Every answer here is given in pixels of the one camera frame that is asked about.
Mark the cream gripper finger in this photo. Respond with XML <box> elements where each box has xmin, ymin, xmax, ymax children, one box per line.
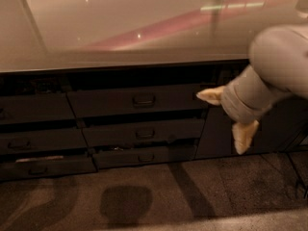
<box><xmin>232</xmin><ymin>120</ymin><xmax>259</xmax><ymax>155</ymax></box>
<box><xmin>196</xmin><ymin>86</ymin><xmax>225</xmax><ymax>106</ymax></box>

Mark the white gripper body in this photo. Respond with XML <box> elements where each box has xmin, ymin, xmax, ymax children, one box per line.
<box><xmin>221</xmin><ymin>65</ymin><xmax>292</xmax><ymax>124</ymax></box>

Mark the dark drawer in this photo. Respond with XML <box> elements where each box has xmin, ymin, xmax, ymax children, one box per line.
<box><xmin>92</xmin><ymin>144</ymin><xmax>196</xmax><ymax>169</ymax></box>
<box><xmin>67</xmin><ymin>84</ymin><xmax>208</xmax><ymax>117</ymax></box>
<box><xmin>0</xmin><ymin>155</ymin><xmax>96</xmax><ymax>181</ymax></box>
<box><xmin>0</xmin><ymin>93</ymin><xmax>74</xmax><ymax>124</ymax></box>
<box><xmin>83</xmin><ymin>118</ymin><xmax>204</xmax><ymax>147</ymax></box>
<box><xmin>0</xmin><ymin>128</ymin><xmax>87</xmax><ymax>155</ymax></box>

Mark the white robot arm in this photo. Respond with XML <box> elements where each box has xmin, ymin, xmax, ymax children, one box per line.
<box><xmin>196</xmin><ymin>25</ymin><xmax>308</xmax><ymax>155</ymax></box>

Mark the dark cabinet door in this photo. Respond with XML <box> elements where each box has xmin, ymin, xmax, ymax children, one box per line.
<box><xmin>195</xmin><ymin>68</ymin><xmax>308</xmax><ymax>160</ymax></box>

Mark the dark thin metal stand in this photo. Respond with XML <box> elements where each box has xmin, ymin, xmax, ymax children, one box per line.
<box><xmin>287</xmin><ymin>153</ymin><xmax>308</xmax><ymax>199</ymax></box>

